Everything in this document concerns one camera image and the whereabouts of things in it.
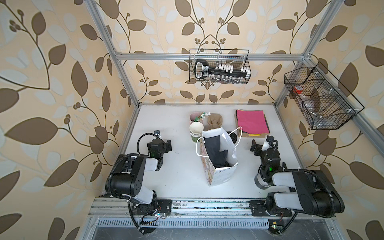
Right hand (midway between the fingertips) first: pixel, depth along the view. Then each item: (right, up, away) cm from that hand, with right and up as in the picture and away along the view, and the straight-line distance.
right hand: (262, 142), depth 89 cm
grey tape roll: (-6, -20, -11) cm, 23 cm away
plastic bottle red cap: (+21, +32, 0) cm, 38 cm away
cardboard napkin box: (-7, +3, +11) cm, 13 cm away
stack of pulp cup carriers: (-27, +13, +20) cm, 35 cm away
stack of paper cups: (-40, +8, +4) cm, 41 cm away
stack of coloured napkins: (0, +12, +14) cm, 18 cm away
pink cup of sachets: (-41, +15, +16) cm, 46 cm away
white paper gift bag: (-23, +3, -15) cm, 28 cm away
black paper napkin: (-28, -6, -12) cm, 31 cm away
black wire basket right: (+24, +22, -15) cm, 36 cm away
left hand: (-63, +1, +6) cm, 63 cm away
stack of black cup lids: (-22, +6, -17) cm, 29 cm away
